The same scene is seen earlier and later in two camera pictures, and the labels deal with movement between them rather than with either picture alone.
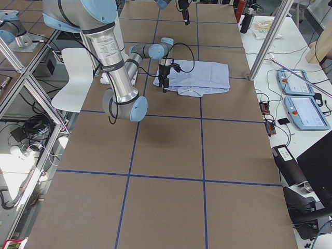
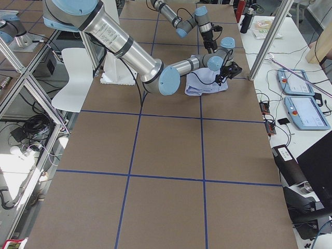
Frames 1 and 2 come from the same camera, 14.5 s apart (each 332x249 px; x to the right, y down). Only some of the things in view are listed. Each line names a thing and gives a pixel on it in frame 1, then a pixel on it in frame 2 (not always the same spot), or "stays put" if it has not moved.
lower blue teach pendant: (305, 113) stays put
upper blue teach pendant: (291, 84) stays put
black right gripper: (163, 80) to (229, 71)
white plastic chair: (73, 95) stays put
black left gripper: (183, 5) to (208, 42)
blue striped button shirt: (198, 78) stays put
